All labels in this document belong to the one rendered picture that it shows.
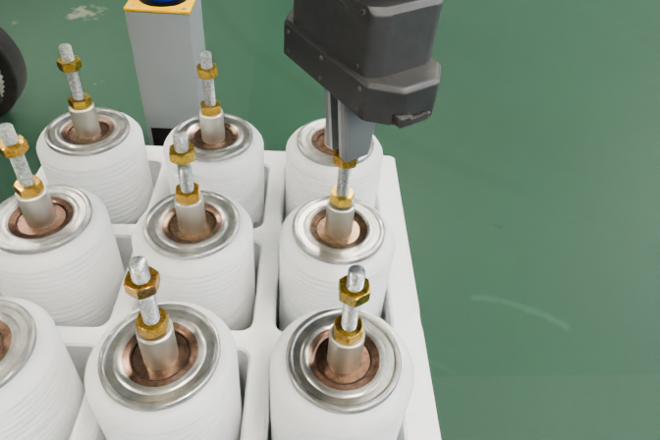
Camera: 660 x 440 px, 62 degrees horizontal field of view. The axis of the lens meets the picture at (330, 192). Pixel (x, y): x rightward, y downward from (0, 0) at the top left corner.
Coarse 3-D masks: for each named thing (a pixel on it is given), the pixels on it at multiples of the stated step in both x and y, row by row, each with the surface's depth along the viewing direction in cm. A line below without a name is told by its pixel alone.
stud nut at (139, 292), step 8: (128, 272) 30; (152, 272) 30; (128, 280) 30; (152, 280) 30; (128, 288) 29; (136, 288) 29; (144, 288) 29; (152, 288) 30; (136, 296) 30; (144, 296) 30
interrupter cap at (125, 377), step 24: (168, 312) 37; (192, 312) 37; (120, 336) 36; (192, 336) 36; (216, 336) 36; (120, 360) 34; (192, 360) 35; (216, 360) 35; (120, 384) 33; (144, 384) 33; (168, 384) 33; (192, 384) 33; (144, 408) 32; (168, 408) 32
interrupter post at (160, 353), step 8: (136, 328) 33; (168, 328) 33; (160, 336) 33; (168, 336) 33; (144, 344) 32; (152, 344) 32; (160, 344) 33; (168, 344) 33; (176, 344) 34; (144, 352) 33; (152, 352) 33; (160, 352) 33; (168, 352) 34; (176, 352) 35; (144, 360) 34; (152, 360) 34; (160, 360) 34; (168, 360) 34; (152, 368) 34; (160, 368) 34
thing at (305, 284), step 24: (288, 216) 46; (288, 240) 44; (384, 240) 44; (288, 264) 43; (312, 264) 42; (336, 264) 42; (360, 264) 42; (384, 264) 43; (288, 288) 45; (312, 288) 43; (336, 288) 42; (384, 288) 46; (288, 312) 47
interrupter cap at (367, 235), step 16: (304, 208) 46; (320, 208) 46; (368, 208) 46; (304, 224) 44; (320, 224) 45; (368, 224) 45; (304, 240) 43; (320, 240) 43; (336, 240) 44; (352, 240) 44; (368, 240) 43; (320, 256) 42; (336, 256) 42; (352, 256) 42; (368, 256) 42
